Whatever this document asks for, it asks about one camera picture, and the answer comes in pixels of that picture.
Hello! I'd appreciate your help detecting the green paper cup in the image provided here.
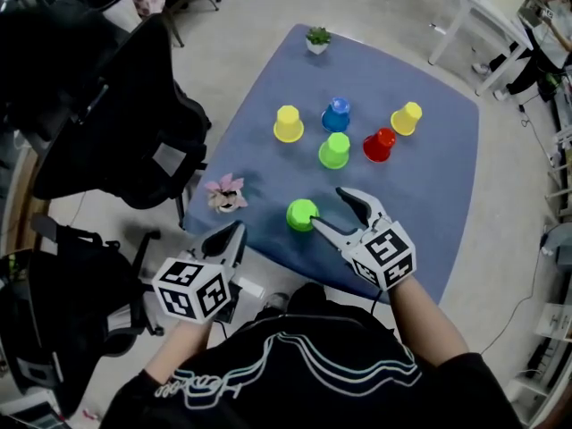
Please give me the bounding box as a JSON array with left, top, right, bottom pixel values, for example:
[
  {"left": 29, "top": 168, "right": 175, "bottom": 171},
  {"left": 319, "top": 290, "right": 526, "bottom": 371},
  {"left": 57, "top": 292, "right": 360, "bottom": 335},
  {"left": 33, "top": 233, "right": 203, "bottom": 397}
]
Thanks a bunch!
[
  {"left": 317, "top": 132, "right": 351, "bottom": 171},
  {"left": 286, "top": 198, "right": 321, "bottom": 232}
]

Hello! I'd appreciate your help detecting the brown wooden board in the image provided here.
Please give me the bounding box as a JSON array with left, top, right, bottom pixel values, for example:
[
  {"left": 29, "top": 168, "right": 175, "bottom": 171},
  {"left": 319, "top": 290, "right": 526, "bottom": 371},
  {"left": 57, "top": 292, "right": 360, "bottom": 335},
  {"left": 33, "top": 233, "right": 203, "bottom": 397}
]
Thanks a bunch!
[{"left": 6, "top": 145, "right": 48, "bottom": 258}]

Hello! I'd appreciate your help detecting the white low shelf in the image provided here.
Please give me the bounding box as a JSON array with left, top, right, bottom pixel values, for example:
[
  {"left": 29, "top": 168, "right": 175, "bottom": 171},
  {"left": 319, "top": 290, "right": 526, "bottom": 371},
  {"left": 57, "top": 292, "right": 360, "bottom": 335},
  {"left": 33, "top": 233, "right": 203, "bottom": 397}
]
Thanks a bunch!
[{"left": 509, "top": 301, "right": 572, "bottom": 424}]

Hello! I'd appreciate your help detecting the green plant in white pot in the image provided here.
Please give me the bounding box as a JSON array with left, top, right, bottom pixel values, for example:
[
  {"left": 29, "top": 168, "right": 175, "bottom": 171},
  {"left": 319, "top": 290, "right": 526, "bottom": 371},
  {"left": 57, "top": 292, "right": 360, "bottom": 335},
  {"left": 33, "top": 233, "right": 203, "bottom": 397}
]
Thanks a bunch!
[{"left": 305, "top": 26, "right": 332, "bottom": 55}]

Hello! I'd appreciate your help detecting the black table frame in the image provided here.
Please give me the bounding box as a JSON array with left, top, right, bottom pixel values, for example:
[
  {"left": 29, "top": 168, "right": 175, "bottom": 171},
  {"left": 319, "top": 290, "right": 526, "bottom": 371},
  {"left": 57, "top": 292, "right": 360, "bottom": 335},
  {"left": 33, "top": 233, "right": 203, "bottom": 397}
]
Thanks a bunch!
[{"left": 175, "top": 185, "right": 189, "bottom": 231}]

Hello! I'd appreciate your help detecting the blue tablecloth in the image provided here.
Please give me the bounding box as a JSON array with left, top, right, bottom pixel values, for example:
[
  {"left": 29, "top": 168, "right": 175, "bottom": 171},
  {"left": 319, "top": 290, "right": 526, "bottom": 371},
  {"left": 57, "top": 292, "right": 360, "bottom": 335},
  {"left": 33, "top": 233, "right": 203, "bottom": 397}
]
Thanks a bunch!
[{"left": 184, "top": 23, "right": 480, "bottom": 306}]

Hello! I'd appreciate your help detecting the yellow paper cup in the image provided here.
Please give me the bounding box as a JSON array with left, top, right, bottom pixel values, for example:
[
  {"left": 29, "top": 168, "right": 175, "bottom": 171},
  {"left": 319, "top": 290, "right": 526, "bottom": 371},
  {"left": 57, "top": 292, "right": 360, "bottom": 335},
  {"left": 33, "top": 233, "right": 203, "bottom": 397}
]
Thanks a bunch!
[
  {"left": 390, "top": 101, "right": 424, "bottom": 137},
  {"left": 273, "top": 105, "right": 305, "bottom": 144}
]

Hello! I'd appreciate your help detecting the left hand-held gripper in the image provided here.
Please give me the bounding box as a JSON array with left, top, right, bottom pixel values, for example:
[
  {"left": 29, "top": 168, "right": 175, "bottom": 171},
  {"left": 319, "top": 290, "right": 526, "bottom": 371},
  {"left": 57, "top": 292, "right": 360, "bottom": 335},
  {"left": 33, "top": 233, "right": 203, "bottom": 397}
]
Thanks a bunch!
[{"left": 151, "top": 220, "right": 248, "bottom": 328}]

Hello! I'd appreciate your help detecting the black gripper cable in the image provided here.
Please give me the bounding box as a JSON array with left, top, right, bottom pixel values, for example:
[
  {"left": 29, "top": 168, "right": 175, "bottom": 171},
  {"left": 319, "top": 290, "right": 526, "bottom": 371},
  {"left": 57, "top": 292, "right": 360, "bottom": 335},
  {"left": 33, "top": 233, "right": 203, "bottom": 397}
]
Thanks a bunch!
[{"left": 368, "top": 287, "right": 386, "bottom": 317}]

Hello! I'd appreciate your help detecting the black floor cable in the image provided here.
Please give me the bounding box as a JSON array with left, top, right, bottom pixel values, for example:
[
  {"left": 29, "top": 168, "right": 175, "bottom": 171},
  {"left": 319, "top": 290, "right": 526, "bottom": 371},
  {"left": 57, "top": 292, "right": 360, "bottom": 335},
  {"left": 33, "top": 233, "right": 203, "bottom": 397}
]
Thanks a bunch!
[{"left": 480, "top": 232, "right": 550, "bottom": 357}]

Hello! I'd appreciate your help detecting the person's left forearm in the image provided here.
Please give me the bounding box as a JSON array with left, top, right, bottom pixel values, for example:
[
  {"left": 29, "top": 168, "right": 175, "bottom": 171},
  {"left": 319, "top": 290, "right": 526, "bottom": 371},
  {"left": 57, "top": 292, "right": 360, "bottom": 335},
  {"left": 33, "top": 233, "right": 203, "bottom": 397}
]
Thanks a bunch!
[{"left": 145, "top": 318, "right": 215, "bottom": 389}]

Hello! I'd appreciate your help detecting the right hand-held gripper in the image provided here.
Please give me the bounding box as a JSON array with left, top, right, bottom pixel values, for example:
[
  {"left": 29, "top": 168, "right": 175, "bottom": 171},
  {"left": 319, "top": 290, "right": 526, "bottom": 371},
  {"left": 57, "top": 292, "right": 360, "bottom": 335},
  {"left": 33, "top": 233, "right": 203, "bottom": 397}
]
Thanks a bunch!
[{"left": 311, "top": 187, "right": 417, "bottom": 292}]

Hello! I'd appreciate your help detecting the pink plant in white pot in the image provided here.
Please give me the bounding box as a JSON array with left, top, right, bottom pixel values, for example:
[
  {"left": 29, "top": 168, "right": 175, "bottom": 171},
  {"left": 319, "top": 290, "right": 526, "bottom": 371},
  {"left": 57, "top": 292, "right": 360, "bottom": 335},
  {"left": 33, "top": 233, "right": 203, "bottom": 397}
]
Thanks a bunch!
[{"left": 204, "top": 172, "right": 249, "bottom": 214}]

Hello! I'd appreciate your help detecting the person's black printed shirt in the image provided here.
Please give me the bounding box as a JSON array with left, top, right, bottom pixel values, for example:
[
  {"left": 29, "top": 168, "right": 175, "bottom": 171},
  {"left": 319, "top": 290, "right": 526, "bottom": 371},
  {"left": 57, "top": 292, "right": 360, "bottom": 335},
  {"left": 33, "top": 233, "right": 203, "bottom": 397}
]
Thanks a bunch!
[{"left": 100, "top": 282, "right": 524, "bottom": 429}]

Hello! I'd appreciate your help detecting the grey floor fan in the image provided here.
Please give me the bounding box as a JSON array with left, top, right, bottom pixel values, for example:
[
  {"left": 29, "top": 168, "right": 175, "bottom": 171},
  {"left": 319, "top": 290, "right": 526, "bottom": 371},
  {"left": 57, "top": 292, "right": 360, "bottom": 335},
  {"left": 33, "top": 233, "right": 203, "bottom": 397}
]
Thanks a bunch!
[{"left": 540, "top": 221, "right": 572, "bottom": 267}]

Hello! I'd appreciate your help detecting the red paper cup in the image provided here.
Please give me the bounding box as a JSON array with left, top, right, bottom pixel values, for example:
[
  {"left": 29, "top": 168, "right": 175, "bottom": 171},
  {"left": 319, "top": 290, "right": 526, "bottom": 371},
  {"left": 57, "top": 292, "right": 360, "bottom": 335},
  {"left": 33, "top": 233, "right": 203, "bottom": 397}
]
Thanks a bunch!
[{"left": 362, "top": 127, "right": 398, "bottom": 164}]

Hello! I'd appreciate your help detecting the blue paper cup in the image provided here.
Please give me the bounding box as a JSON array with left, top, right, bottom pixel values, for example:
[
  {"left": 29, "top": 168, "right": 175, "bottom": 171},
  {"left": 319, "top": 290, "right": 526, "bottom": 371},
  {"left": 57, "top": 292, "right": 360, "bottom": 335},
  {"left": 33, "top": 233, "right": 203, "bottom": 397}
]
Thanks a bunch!
[{"left": 321, "top": 97, "right": 352, "bottom": 133}]

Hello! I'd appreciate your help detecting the white table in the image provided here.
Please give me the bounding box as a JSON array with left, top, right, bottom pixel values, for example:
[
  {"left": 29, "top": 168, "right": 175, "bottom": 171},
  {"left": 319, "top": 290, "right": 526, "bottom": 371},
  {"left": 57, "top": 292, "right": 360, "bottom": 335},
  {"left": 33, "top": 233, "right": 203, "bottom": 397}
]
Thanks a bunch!
[{"left": 427, "top": 0, "right": 535, "bottom": 97}]

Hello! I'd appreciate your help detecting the person's right forearm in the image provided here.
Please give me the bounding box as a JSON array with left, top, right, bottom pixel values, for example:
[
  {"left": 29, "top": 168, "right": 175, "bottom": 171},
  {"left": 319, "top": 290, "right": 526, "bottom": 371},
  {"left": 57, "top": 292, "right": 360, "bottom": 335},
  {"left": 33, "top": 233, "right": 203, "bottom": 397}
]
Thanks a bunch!
[{"left": 387, "top": 277, "right": 471, "bottom": 369}]

